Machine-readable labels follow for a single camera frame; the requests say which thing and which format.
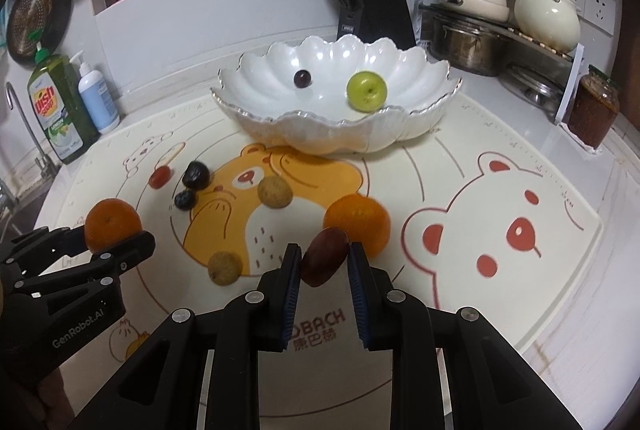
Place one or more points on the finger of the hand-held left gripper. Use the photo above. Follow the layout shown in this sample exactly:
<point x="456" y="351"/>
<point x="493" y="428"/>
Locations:
<point x="55" y="241"/>
<point x="134" y="249"/>

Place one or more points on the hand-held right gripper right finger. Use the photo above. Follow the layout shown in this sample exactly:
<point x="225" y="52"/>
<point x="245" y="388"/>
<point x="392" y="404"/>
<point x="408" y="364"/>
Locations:
<point x="357" y="297"/>

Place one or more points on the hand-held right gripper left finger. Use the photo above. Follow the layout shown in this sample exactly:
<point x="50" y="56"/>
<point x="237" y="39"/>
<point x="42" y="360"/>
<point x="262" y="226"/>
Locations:
<point x="291" y="295"/>

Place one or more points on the small orange mandarin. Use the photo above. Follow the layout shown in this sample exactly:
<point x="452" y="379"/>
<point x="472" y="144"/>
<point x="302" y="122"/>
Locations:
<point x="112" y="221"/>

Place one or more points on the red-brown jujube date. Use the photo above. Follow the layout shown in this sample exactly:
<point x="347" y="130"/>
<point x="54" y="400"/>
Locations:
<point x="324" y="260"/>

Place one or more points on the dark blueberry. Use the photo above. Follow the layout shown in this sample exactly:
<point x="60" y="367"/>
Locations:
<point x="185" y="200"/>

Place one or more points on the large orange mandarin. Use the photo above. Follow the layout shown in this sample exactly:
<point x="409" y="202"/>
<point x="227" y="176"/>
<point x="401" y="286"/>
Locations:
<point x="361" y="219"/>

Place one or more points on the dark plum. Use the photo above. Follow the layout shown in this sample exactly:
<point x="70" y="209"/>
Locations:
<point x="196" y="175"/>

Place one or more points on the brown longan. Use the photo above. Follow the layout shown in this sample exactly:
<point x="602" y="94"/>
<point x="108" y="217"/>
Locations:
<point x="275" y="191"/>
<point x="225" y="267"/>

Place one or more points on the white scalloped ceramic bowl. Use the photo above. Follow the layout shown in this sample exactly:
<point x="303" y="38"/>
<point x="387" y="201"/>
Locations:
<point x="260" y="77"/>

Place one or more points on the person's left hand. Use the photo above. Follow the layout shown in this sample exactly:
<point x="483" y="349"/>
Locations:
<point x="50" y="402"/>

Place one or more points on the small red fruit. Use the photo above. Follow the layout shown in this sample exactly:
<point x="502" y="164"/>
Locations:
<point x="161" y="176"/>

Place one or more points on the chrome faucet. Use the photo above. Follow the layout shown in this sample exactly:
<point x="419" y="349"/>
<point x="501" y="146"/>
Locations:
<point x="30" y="129"/>

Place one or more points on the green dish soap bottle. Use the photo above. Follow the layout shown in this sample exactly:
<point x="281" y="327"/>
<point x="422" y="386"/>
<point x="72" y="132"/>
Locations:
<point x="60" y="109"/>

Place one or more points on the white pump bottle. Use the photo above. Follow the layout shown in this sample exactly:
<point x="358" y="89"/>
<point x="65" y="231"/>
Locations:
<point x="97" y="99"/>

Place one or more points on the bear print silicone mat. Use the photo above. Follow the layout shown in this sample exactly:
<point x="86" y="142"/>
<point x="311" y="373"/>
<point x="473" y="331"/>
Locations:
<point x="450" y="149"/>

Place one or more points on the green apple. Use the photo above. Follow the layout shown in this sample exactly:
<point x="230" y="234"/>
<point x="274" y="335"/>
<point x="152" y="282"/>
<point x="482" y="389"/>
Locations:
<point x="366" y="90"/>

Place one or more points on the dark purple grape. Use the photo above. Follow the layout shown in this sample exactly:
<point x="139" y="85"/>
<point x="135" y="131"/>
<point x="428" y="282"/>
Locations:
<point x="302" y="78"/>

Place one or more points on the steel pot lid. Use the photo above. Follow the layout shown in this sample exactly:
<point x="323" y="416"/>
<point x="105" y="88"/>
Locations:
<point x="535" y="89"/>

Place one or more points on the stainless steel pot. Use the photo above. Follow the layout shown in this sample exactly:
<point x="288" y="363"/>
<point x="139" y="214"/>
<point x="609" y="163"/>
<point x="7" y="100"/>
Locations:
<point x="465" y="44"/>

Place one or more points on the glass jar of sauce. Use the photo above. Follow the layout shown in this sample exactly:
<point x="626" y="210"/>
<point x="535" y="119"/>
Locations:
<point x="592" y="109"/>

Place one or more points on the metal pot rack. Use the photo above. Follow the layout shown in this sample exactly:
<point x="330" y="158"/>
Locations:
<point x="575" y="79"/>

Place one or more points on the cream lidded pot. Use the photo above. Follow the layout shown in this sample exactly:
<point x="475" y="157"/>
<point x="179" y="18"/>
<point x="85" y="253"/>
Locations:
<point x="545" y="19"/>

